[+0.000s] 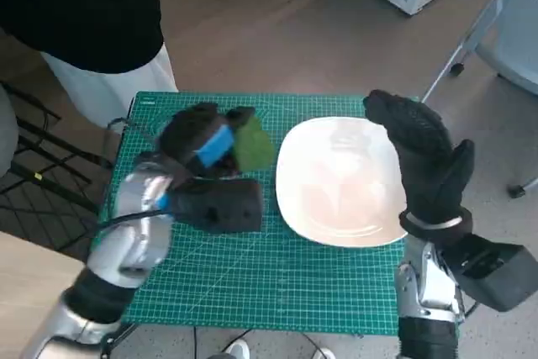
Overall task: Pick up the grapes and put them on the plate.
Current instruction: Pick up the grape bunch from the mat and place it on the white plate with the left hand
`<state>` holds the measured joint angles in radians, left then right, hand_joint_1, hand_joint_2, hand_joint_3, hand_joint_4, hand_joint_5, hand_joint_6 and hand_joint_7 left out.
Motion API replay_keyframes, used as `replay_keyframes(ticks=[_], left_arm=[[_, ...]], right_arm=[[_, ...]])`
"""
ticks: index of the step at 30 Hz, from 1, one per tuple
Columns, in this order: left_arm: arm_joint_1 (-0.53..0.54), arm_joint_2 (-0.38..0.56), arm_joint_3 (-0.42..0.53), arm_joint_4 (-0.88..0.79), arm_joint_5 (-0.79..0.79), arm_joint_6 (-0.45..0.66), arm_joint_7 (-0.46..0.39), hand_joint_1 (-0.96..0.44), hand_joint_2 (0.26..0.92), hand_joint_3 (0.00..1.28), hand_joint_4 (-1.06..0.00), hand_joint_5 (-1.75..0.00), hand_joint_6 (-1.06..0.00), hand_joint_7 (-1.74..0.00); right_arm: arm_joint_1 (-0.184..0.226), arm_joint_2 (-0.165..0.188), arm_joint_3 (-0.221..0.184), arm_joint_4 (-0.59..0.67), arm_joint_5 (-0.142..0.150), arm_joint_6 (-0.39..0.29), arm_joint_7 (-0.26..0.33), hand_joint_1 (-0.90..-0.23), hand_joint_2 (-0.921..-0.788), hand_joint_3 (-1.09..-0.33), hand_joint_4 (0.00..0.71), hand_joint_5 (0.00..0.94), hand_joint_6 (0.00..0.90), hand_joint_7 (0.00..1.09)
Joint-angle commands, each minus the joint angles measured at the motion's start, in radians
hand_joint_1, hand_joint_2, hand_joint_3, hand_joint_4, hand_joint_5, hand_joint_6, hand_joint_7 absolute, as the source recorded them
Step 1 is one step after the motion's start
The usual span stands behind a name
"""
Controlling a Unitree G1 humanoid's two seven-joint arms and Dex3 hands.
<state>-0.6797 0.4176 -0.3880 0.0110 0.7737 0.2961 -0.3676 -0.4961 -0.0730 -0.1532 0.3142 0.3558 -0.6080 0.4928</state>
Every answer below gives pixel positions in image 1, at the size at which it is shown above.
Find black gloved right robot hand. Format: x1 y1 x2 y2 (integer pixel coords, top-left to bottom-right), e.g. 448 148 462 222
363 89 477 225

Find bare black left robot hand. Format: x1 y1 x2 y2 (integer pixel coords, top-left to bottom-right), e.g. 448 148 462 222
159 102 257 179

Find red toy grapes with leaf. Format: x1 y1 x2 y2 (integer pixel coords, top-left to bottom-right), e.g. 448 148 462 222
218 116 275 178

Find white square plate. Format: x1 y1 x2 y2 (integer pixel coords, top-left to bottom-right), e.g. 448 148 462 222
275 116 409 247

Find light grey mesh chair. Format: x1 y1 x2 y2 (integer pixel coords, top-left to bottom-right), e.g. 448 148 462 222
419 0 538 198

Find green cutting mat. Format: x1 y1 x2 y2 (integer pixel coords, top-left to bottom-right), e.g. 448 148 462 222
90 90 421 334

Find person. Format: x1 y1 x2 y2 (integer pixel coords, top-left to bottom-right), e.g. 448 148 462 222
0 0 180 129

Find grey rounded object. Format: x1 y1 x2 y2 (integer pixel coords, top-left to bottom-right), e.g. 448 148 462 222
0 83 20 177

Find light wooden desk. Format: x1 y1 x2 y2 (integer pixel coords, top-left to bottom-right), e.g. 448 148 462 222
0 230 92 359

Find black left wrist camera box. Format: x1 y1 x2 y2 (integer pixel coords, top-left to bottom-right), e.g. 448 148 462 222
167 177 264 235

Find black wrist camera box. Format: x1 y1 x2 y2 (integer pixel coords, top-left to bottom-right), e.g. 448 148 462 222
440 231 537 313
167 177 264 235

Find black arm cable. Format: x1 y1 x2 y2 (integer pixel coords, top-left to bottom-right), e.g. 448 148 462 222
96 117 173 232

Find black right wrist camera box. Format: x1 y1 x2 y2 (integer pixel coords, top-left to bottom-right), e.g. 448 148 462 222
440 231 537 313

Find black wire rack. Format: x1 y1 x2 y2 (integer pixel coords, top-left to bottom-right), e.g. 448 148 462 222
0 81 113 219

